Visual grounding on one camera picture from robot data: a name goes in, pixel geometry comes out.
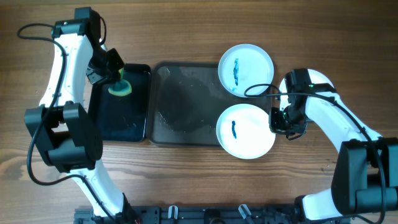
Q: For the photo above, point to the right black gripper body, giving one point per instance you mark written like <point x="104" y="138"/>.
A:
<point x="286" y="121"/>

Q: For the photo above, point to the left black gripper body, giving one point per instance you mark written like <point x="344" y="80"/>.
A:
<point x="104" y="66"/>

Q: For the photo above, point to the black water basin tray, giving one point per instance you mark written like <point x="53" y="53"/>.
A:
<point x="122" y="118"/>

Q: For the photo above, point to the green yellow sponge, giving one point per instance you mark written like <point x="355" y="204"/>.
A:
<point x="121" y="87"/>

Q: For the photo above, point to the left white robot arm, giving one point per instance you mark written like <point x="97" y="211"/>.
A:
<point x="61" y="129"/>

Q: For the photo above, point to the pale blue plate top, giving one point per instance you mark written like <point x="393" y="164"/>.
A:
<point x="245" y="69"/>

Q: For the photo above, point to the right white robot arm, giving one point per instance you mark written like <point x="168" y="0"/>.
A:
<point x="365" y="176"/>

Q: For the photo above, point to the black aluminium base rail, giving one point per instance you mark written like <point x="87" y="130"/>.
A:
<point x="268" y="214"/>

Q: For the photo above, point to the large dark serving tray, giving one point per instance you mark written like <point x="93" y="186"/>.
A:
<point x="185" y="101"/>

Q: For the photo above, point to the white plate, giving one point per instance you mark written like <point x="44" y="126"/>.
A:
<point x="243" y="131"/>
<point x="299" y="84"/>

